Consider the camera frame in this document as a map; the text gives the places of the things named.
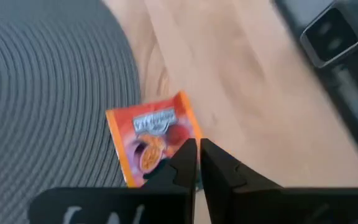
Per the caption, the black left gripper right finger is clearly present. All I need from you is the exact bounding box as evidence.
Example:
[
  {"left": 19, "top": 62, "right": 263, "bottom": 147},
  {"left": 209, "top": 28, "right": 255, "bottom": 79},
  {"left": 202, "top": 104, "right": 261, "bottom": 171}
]
[{"left": 200, "top": 139, "right": 358, "bottom": 224}]

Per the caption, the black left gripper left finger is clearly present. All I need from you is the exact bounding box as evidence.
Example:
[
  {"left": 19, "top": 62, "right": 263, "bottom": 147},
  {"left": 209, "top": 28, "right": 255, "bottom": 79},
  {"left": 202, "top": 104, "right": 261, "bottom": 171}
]
[{"left": 28, "top": 139, "right": 198, "bottom": 224}]

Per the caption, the red fruit tea packet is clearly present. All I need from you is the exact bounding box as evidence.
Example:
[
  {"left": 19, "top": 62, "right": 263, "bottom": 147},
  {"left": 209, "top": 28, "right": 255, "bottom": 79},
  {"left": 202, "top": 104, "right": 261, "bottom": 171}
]
[{"left": 105, "top": 90, "right": 203, "bottom": 189}]

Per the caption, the grey round placemat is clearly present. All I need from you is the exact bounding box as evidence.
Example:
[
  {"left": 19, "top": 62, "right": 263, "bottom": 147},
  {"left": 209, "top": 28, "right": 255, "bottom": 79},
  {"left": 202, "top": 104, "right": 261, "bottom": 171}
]
[{"left": 0, "top": 0, "right": 142, "bottom": 224}]

